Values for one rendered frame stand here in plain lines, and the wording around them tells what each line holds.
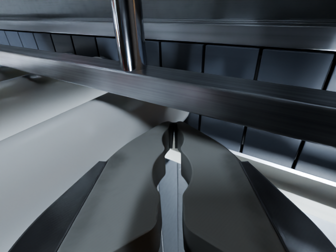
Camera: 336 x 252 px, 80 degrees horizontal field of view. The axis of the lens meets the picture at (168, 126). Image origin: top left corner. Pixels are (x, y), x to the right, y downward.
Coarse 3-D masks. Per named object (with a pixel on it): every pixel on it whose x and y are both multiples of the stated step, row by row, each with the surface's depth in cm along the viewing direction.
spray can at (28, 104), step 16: (16, 80) 14; (32, 80) 15; (48, 80) 15; (0, 96) 13; (16, 96) 13; (32, 96) 14; (48, 96) 15; (64, 96) 16; (80, 96) 17; (96, 96) 18; (0, 112) 13; (16, 112) 13; (32, 112) 14; (48, 112) 15; (0, 128) 12; (16, 128) 13
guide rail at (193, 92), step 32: (0, 64) 15; (32, 64) 12; (64, 64) 10; (96, 64) 10; (128, 96) 9; (160, 96) 8; (192, 96) 7; (224, 96) 7; (256, 96) 6; (288, 96) 6; (320, 96) 6; (256, 128) 6; (288, 128) 6; (320, 128) 5
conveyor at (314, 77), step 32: (0, 32) 30; (32, 32) 25; (160, 64) 17; (192, 64) 16; (224, 64) 14; (256, 64) 13; (288, 64) 12; (320, 64) 11; (224, 128) 17; (288, 160) 15; (320, 160) 14
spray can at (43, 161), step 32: (32, 128) 9; (64, 128) 9; (96, 128) 10; (128, 128) 11; (0, 160) 8; (32, 160) 8; (64, 160) 9; (96, 160) 10; (0, 192) 7; (32, 192) 8; (0, 224) 7
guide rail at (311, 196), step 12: (168, 156) 17; (180, 156) 16; (240, 156) 15; (264, 168) 14; (276, 168) 14; (276, 180) 13; (288, 180) 13; (300, 180) 13; (312, 180) 13; (288, 192) 12; (300, 192) 12; (312, 192) 12; (324, 192) 12; (300, 204) 12; (312, 204) 12; (324, 204) 11; (324, 216) 12
